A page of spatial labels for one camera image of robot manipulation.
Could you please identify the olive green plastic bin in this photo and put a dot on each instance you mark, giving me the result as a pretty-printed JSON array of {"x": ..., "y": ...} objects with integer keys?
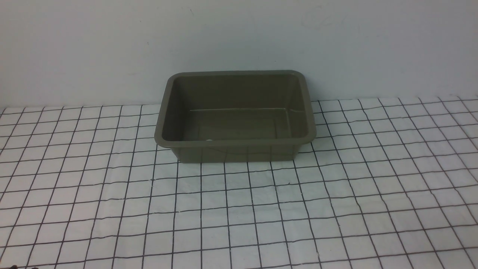
[{"x": 251, "y": 116}]

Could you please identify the white black-grid tablecloth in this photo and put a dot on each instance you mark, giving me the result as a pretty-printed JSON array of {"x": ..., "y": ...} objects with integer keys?
[{"x": 388, "y": 183}]

